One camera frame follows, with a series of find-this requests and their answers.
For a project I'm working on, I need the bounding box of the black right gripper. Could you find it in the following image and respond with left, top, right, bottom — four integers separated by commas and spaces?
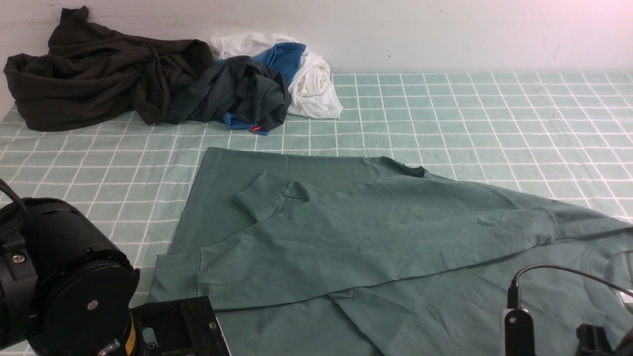
576, 324, 633, 356

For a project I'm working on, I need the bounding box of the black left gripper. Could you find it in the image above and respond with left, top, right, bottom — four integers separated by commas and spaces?
131, 297, 231, 356

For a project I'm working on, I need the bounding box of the green long-sleeve top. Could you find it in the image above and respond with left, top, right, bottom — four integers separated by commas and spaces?
147, 148, 632, 356

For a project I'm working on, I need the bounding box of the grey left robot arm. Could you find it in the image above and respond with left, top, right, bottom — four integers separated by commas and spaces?
0, 181, 230, 356

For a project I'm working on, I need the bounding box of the green checkered tablecloth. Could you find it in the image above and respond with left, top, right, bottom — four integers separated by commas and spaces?
1, 73, 632, 304

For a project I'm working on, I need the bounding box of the white crumpled garment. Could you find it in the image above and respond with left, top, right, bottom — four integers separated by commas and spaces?
210, 32, 343, 119

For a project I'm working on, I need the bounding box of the dark olive crumpled garment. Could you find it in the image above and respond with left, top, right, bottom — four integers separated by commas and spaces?
3, 6, 215, 132

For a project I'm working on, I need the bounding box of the blue crumpled garment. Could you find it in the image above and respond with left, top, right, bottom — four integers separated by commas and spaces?
223, 42, 307, 136

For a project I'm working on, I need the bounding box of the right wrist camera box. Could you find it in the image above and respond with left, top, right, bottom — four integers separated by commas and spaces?
499, 309, 536, 356

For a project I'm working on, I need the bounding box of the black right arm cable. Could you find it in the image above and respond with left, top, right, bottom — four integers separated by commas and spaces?
506, 265, 633, 310

